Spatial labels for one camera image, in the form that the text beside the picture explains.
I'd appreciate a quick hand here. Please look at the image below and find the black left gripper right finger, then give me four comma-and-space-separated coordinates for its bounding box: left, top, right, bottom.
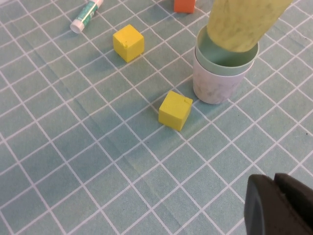
274, 173, 313, 228

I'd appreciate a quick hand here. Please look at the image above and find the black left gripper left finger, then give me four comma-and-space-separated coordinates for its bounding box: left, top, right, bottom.
244, 174, 313, 235

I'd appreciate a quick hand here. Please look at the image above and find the green plastic cup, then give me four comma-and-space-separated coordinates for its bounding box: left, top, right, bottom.
196, 25, 260, 76

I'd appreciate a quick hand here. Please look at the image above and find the yellow plastic cup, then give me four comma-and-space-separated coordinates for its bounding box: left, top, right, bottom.
206, 0, 293, 53

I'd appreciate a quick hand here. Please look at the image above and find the pink plastic cup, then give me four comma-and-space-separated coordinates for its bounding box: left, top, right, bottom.
192, 46, 255, 105

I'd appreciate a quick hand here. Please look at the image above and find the yellow foam cube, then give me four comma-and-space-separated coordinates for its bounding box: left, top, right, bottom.
158, 90, 193, 132
112, 23, 145, 63

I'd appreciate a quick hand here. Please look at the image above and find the green checkered tablecloth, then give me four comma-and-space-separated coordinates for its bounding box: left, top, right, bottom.
0, 0, 313, 235

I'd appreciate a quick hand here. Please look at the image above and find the orange foam cube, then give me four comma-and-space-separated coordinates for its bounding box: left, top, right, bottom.
173, 0, 196, 14

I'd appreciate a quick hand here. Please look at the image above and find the green white glue stick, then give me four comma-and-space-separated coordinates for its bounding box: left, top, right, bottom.
70, 0, 105, 34

